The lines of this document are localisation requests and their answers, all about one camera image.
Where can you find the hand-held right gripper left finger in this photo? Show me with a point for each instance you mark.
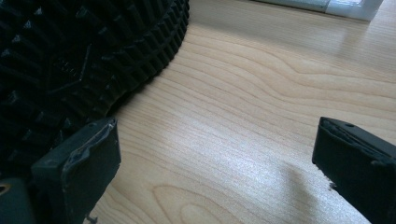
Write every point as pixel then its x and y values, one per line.
pixel 77 174

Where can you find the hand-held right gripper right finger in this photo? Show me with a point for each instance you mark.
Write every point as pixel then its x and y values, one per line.
pixel 358 168

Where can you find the white object at table edge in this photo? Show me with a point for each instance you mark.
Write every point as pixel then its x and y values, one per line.
pixel 342 6

